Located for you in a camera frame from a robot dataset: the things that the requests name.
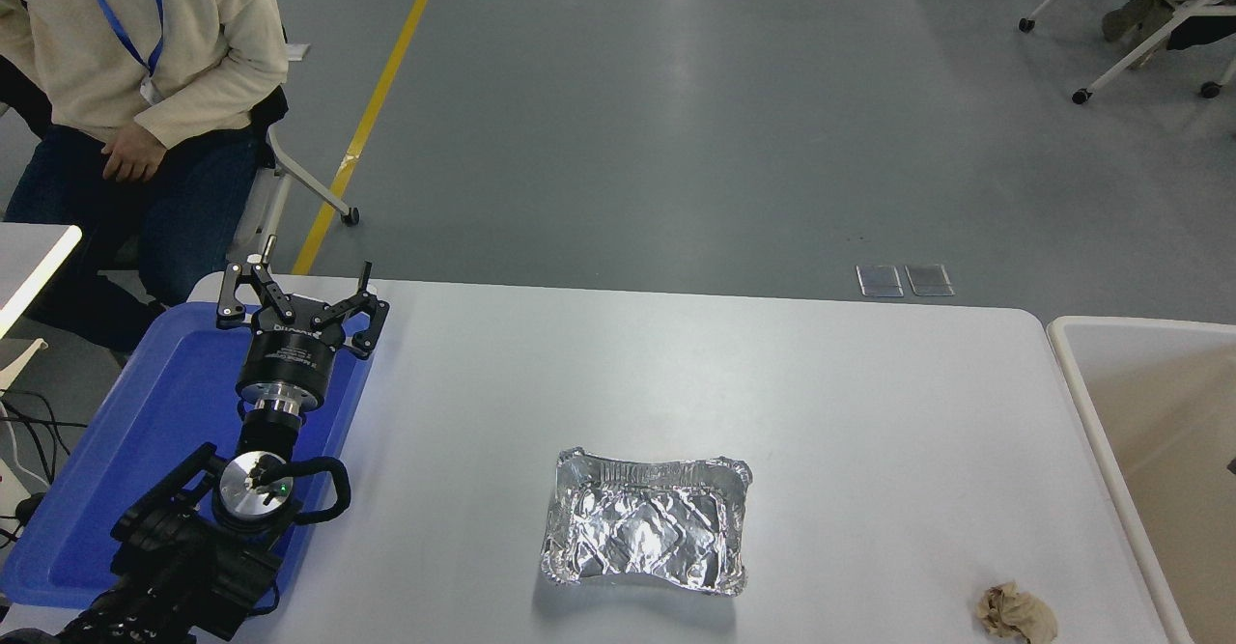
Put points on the person's left hand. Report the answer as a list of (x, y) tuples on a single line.
[(135, 154)]

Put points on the white wheeled office chair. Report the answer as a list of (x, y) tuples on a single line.
[(1154, 36)]

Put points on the person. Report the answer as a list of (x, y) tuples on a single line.
[(193, 36), (1139, 16)]

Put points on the white floor paper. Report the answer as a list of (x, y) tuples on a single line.
[(298, 49)]

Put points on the clear floor plate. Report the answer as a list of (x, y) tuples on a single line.
[(929, 280), (880, 281)]

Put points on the grey chair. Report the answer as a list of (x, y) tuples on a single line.
[(253, 210)]

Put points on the crinkled foil tray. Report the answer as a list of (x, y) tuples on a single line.
[(647, 528)]

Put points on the blue plastic tray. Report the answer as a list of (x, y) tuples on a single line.
[(164, 403)]

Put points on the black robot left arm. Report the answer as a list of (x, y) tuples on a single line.
[(174, 567)]

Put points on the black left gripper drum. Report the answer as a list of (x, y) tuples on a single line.
[(290, 354)]

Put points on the white side table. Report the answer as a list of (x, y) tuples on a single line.
[(29, 258)]

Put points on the large pale bin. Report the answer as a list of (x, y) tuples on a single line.
[(1168, 412)]

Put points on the crumpled tan paper ball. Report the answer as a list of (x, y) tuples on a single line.
[(1019, 615)]

